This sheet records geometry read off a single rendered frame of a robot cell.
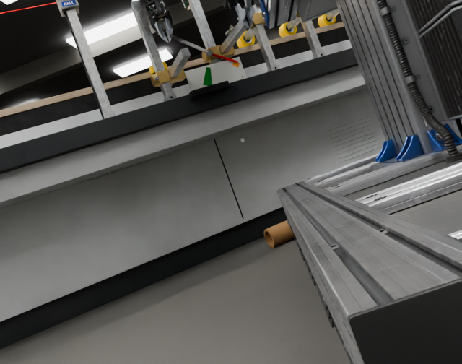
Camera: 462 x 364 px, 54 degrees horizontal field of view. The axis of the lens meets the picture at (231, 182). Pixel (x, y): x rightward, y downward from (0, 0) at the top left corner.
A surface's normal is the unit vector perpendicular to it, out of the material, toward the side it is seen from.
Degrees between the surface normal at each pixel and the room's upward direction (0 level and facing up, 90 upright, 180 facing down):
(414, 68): 90
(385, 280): 0
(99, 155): 90
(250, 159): 90
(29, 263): 90
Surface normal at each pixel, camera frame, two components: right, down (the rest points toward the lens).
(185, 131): 0.32, -0.11
